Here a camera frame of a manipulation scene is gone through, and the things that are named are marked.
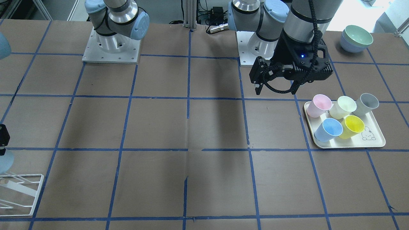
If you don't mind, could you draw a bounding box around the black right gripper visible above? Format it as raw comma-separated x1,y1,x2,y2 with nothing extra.
0,124,10,147

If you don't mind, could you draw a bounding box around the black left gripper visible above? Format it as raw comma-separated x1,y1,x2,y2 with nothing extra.
249,32,313,96

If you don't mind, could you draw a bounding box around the blue cup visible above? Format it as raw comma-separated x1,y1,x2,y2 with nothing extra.
314,118,343,142
0,149,15,174

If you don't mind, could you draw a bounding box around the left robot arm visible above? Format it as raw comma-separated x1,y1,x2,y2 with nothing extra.
228,0,342,95

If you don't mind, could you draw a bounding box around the pink cup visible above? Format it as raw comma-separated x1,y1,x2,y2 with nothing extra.
307,94,333,118

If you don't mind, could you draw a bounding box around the cream cup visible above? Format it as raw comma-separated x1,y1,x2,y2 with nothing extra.
329,96,357,119

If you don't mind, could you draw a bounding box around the yellow cup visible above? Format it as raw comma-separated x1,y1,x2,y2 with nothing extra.
339,115,365,139

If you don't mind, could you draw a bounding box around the grey cup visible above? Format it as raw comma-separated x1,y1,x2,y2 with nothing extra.
352,93,379,116

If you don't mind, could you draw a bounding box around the green and blue bowl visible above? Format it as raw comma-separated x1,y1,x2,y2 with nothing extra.
340,25,374,53

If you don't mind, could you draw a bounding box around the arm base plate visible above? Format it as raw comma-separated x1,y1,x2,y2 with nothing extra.
82,28,141,64
236,31,278,67

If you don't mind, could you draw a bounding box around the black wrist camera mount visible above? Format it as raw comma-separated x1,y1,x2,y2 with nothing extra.
290,47,333,81

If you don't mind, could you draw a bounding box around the white wire rack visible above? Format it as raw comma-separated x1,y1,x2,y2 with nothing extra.
1,174,45,217

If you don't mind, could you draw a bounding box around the aluminium frame post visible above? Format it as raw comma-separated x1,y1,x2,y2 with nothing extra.
182,0,197,30

